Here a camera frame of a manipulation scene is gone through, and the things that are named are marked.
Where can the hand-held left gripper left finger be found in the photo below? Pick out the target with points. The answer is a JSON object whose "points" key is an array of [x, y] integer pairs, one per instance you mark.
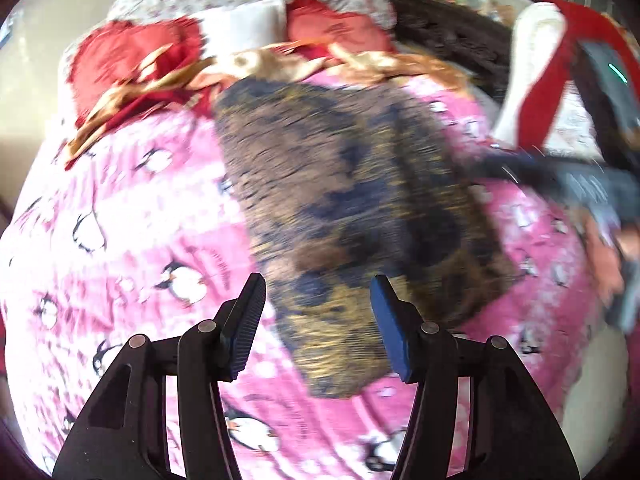
{"points": [[247, 330]]}

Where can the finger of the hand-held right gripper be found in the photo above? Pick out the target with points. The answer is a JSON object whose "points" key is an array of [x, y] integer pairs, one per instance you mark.
{"points": [[525, 172]]}

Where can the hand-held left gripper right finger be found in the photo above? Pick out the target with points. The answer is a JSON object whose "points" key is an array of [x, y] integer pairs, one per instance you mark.
{"points": [[392, 330]]}

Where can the dark brown patterned garment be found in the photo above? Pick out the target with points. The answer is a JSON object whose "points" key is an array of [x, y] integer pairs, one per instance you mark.
{"points": [[350, 210]]}

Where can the person's right hand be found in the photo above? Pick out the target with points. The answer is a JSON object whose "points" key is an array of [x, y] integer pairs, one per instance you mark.
{"points": [[602, 260]]}

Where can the red and white garment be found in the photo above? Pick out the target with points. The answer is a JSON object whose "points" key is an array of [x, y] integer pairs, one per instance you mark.
{"points": [[550, 85]]}

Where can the dark brown cloth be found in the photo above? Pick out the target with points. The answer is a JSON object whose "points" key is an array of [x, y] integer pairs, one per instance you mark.
{"points": [[450, 30]]}

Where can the pink penguin blanket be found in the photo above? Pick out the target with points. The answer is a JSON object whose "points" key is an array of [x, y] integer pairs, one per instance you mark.
{"points": [[125, 210]]}

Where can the red pillow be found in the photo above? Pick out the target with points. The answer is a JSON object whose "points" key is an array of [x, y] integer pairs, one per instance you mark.
{"points": [[115, 60], [340, 27]]}

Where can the gold satin cloth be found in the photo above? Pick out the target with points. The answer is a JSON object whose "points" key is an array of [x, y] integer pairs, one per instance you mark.
{"points": [[280, 65]]}

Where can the white folded cloth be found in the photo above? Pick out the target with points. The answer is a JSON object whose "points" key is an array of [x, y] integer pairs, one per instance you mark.
{"points": [[240, 25]]}

